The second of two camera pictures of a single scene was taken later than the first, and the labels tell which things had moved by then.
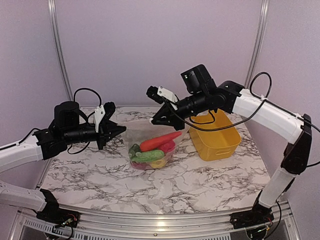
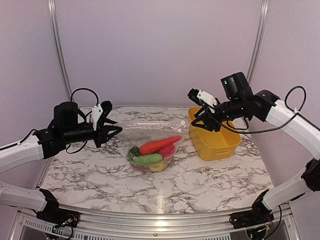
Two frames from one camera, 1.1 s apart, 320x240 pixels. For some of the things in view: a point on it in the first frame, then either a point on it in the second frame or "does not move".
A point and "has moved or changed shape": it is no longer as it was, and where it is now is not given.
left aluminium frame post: (51, 5) does not move
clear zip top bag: (150, 146) does not move
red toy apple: (141, 165) has moved or changed shape
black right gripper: (178, 122) -> (211, 123)
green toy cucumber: (147, 155) has moved or changed shape
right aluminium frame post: (256, 48) does not move
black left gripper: (108, 131) does not move
